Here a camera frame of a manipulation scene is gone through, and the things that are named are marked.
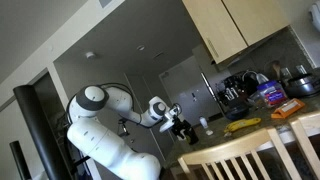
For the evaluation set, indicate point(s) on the dark blue bowl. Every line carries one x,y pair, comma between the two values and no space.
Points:
236,114

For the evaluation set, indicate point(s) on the thick black pole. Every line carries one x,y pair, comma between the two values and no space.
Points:
36,133

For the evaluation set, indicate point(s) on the black coffee machine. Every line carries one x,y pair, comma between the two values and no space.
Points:
233,89

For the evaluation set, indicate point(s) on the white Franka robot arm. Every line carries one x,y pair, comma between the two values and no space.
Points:
100,140

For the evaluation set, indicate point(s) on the grey entry door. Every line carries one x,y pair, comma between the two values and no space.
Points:
186,86

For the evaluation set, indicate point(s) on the yellow banana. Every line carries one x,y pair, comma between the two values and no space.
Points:
242,124

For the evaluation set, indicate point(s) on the wooden chair back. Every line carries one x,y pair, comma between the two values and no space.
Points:
233,146

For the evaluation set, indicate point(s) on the wooden spoon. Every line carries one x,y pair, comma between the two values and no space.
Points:
276,68

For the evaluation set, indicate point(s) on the thin black pole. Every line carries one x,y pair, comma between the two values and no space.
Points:
20,160

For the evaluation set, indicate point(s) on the orange flat box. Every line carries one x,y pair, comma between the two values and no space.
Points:
287,108

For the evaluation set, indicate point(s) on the round ceiling light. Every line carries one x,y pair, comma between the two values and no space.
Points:
140,47

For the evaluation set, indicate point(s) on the white smoke detector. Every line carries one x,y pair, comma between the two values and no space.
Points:
90,55

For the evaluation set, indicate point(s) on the black mug yellow logo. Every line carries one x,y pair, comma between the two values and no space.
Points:
194,136

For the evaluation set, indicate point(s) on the white wall outlet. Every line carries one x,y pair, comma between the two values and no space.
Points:
301,69
286,72

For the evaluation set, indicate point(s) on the light wood cabinet door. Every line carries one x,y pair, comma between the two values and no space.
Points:
216,30
256,18

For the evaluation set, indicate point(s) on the light wood chair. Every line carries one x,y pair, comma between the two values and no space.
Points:
308,133

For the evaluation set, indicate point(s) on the white wall appliance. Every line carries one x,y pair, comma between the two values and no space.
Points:
315,16

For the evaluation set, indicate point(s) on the clear jar blue lid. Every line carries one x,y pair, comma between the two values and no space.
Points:
271,94

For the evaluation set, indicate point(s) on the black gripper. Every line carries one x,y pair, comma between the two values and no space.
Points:
178,124

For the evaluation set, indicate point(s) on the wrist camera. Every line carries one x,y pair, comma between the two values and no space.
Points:
175,108

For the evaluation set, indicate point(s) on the white pill bottle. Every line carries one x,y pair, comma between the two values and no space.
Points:
203,122

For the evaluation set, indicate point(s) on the white earbuds case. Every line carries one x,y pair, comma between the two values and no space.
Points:
209,132

